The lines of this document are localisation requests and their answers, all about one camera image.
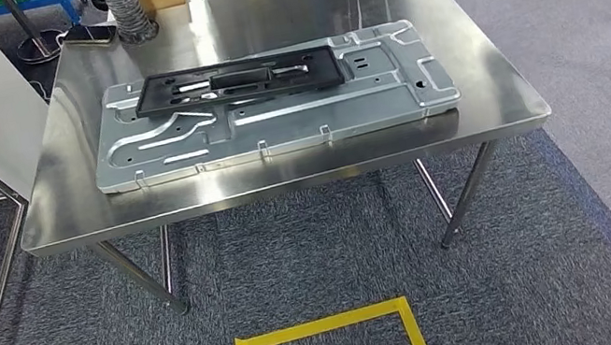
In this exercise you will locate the black plastic plate bracket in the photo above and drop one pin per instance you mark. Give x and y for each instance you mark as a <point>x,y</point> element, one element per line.
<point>325,67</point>

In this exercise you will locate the stainless steel workbench table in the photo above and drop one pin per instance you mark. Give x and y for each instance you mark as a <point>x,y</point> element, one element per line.
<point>488,101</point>

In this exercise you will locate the stamped silver metal panel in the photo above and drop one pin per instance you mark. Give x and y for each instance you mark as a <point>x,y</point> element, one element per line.
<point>303,121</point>

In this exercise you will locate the black smartphone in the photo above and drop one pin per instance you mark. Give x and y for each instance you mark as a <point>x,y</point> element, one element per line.
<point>89,35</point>

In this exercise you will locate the pole stand with round base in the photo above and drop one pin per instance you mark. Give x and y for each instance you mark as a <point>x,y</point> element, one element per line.
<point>39,51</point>

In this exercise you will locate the blue metal cart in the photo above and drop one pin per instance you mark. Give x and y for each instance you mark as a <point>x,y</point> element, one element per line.
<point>31,4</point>

